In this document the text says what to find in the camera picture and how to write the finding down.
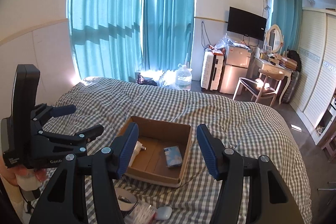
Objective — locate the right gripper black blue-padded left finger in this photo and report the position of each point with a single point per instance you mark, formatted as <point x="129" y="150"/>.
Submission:
<point x="63" y="199"/>

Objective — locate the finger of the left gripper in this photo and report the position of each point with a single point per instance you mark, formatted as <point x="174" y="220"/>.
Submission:
<point x="55" y="111"/>
<point x="76" y="137"/>

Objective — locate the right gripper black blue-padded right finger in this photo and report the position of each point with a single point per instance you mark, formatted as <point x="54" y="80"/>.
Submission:
<point x="269" y="200"/>

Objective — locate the white cream tube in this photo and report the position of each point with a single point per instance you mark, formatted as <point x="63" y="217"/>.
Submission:
<point x="137" y="149"/>

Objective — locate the white tape roll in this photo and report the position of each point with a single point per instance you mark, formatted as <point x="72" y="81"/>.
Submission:
<point x="126" y="200"/>

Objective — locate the clear cotton swab jar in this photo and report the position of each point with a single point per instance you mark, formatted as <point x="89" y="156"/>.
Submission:
<point x="143" y="213"/>

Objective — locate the blue tissue pack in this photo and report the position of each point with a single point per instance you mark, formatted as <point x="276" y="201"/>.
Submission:
<point x="173" y="156"/>

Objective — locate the white earbuds case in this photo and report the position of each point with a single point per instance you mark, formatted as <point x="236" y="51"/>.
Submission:
<point x="163" y="213"/>

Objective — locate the person's hand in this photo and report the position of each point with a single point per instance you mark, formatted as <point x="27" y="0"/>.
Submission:
<point x="10" y="174"/>

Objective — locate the grey white checkered duvet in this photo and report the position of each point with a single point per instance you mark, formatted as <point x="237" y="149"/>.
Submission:
<point x="249" y="128"/>

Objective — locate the brown cardboard box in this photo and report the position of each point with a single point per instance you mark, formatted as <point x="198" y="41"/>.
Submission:
<point x="150" y="165"/>

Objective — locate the pink plastic stool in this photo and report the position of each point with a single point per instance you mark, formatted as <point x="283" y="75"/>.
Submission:
<point x="329" y="147"/>

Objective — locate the wooden chair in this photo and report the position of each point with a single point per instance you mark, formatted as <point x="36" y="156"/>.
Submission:
<point x="260" y="88"/>

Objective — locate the clear water jug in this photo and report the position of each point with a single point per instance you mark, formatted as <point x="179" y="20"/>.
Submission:
<point x="183" y="76"/>

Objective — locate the white louvred wardrobe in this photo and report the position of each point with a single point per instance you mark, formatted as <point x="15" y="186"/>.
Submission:
<point x="316" y="85"/>

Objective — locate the teal left curtain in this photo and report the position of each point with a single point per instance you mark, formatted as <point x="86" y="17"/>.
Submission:
<point x="105" y="37"/>

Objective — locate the teal curtain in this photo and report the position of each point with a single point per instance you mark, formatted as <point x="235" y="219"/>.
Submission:
<point x="287" y="14"/>
<point x="105" y="37"/>
<point x="168" y="27"/>

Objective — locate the white dressing table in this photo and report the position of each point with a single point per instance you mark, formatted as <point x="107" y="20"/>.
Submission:
<point x="267" y="66"/>

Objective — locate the silver mini fridge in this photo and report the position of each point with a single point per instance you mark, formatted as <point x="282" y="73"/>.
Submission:
<point x="236" y="63"/>

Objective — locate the white suitcase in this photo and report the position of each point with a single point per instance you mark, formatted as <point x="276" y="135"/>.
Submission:
<point x="212" y="69"/>

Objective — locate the oval vanity mirror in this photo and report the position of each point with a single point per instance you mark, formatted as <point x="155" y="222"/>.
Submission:
<point x="274" y="40"/>

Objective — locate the teal middle curtain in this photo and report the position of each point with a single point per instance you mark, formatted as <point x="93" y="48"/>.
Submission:
<point x="168" y="27"/>

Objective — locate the teal right curtain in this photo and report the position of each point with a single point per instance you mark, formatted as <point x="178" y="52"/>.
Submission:
<point x="287" y="14"/>

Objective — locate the black wall television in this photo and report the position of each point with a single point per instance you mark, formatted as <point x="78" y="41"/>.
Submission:
<point x="246" y="23"/>

